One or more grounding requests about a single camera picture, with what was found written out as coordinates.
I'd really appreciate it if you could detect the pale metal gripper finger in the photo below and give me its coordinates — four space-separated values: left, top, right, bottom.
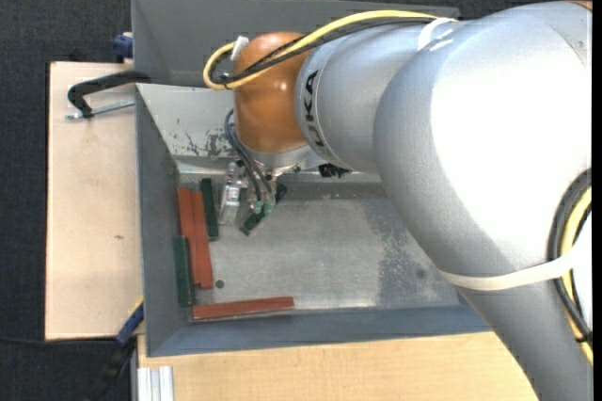
234 191 251 227
217 183 242 227

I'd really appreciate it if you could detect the dark green flat block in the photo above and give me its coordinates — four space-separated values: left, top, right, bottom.
239 183 289 237
199 177 220 243
172 234 197 308

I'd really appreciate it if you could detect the pale wood flat board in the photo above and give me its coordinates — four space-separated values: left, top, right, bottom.
44 61 145 343

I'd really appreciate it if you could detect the red-brown flat block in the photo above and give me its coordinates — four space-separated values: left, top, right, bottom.
189 190 214 291
191 296 296 322
177 186 198 252

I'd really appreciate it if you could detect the grey metal bin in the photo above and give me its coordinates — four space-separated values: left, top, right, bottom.
130 0 496 359

